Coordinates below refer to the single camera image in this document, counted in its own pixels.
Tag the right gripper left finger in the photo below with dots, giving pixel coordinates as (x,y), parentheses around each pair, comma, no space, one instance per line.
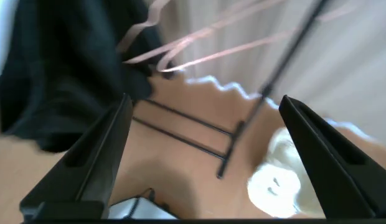
(56,193)

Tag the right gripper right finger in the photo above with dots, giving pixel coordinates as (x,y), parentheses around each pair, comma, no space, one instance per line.
(336,180)

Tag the black shorts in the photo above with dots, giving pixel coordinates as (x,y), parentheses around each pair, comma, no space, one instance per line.
(71,62)

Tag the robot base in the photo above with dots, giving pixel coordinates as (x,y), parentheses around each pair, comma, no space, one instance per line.
(146,210)

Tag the black clothes rack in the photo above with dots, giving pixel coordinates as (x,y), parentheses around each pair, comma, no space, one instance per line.
(186,116)

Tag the white printed garment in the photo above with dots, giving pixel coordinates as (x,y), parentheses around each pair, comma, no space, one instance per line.
(274,189)

